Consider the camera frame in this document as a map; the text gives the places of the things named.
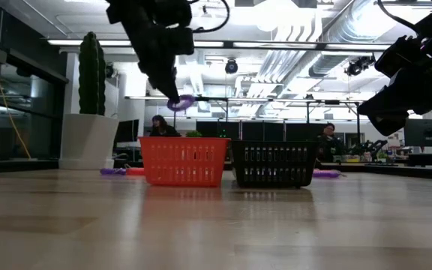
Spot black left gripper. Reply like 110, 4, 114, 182
106, 0, 195, 104

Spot purple spring keychain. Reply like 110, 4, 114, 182
312, 169, 342, 179
100, 167, 128, 176
166, 94, 197, 113

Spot black computer monitor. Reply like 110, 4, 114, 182
403, 118, 432, 149
113, 118, 140, 144

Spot person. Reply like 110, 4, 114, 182
316, 122, 348, 164
148, 114, 182, 138

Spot orange plastic basket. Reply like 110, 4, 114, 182
139, 136, 232, 188

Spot round black ceiling device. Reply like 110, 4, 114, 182
224, 58, 239, 75

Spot green cactus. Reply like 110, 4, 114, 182
78, 31, 107, 116

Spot white hexagonal plant pot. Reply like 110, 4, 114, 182
58, 113, 121, 170

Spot black plastic basket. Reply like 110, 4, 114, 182
230, 140, 319, 189

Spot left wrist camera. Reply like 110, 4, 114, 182
159, 25, 196, 57

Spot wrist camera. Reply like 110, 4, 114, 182
159, 25, 196, 57
374, 35, 427, 79

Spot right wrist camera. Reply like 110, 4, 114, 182
374, 35, 427, 79

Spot black hanging camera rig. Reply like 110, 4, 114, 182
344, 55, 377, 77

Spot black aluminium table frame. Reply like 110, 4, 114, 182
319, 161, 432, 182

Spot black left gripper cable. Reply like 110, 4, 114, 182
191, 0, 231, 34

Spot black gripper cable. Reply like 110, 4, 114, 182
191, 0, 231, 34
376, 0, 420, 32

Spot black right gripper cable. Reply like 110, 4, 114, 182
376, 0, 420, 32

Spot black background rig frame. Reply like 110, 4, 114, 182
125, 95, 363, 143

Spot yellow cable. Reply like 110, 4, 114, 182
0, 0, 32, 159

